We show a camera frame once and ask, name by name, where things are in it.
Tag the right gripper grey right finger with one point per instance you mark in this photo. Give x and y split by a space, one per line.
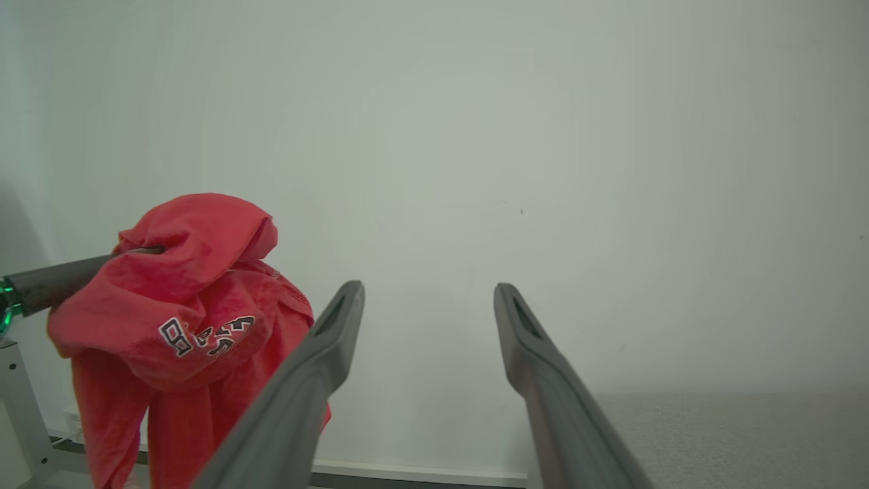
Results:
563 421

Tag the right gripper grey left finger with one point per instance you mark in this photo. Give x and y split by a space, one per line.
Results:
292 407

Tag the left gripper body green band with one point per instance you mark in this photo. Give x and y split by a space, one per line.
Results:
7 305

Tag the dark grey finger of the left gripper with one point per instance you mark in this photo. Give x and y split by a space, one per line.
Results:
58 284

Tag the red garment with lettering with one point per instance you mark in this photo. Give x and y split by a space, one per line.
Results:
183 299

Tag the grey fabric sofa seat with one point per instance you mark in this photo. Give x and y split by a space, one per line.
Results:
747 441

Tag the white metal stand frame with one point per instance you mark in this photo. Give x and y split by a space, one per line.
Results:
27 414

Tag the white wall socket box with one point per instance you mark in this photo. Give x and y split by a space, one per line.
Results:
73 420

